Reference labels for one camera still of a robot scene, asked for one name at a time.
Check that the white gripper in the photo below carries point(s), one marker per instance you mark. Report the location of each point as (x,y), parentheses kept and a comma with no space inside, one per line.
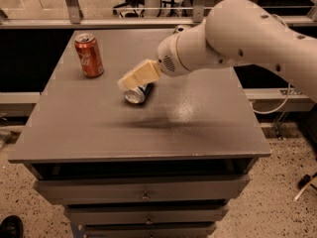
(167,56)

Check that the blue pepsi can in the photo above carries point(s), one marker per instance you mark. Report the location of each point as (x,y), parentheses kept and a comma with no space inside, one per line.
(139,94)

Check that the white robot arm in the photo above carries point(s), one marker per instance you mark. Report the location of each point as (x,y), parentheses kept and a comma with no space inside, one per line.
(235,32)

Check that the white green soda can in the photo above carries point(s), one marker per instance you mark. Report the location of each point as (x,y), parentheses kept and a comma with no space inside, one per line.
(181,28)

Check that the red coca-cola can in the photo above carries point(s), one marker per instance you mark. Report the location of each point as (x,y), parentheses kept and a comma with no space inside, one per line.
(88,52)

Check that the black office chair base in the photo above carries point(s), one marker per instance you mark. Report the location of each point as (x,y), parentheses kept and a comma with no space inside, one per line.
(131,13)

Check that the grey drawer cabinet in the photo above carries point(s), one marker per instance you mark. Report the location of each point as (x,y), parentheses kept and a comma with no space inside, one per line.
(201,124)

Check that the top grey drawer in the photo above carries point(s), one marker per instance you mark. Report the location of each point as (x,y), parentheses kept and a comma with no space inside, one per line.
(131,190)

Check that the grey drawer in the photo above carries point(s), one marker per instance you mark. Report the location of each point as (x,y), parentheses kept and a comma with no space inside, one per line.
(131,190)
(161,230)
(146,214)

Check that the middle grey drawer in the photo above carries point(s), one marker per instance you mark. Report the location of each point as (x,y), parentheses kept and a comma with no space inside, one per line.
(146,214)

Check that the bottom grey drawer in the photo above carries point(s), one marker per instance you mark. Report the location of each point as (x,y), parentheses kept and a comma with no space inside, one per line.
(161,230)

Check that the black and white floor tool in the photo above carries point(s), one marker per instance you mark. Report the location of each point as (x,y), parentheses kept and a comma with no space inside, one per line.
(304,183)

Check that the black leather shoe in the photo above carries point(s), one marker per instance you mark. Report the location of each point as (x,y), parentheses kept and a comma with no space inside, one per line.
(11,227)

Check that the metal guard rail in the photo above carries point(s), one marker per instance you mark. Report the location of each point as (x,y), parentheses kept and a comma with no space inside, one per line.
(85,14)

